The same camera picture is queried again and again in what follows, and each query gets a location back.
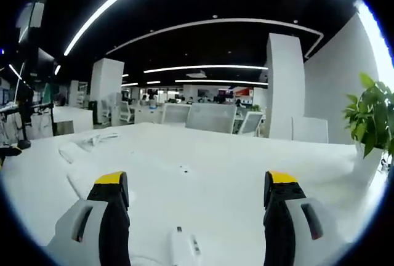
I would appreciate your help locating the white charger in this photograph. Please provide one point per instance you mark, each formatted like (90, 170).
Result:
(183, 246)

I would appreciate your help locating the white mesh office chair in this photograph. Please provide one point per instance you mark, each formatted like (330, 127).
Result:
(250, 122)
(210, 118)
(174, 114)

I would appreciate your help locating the white panel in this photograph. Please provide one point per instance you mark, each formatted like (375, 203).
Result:
(309, 130)

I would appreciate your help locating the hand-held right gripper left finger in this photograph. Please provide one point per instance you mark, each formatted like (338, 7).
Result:
(114, 226)

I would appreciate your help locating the black pole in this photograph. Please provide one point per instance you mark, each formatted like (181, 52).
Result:
(53, 115)

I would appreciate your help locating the green plant in white pot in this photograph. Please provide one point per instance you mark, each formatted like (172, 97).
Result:
(369, 118)

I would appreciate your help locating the white desk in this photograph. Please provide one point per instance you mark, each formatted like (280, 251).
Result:
(215, 161)

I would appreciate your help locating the ceiling light strip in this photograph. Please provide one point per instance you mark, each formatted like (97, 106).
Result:
(107, 10)

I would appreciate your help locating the grey box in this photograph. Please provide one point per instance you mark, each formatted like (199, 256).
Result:
(65, 128)

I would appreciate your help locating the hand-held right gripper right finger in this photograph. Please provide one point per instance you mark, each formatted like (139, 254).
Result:
(280, 226)

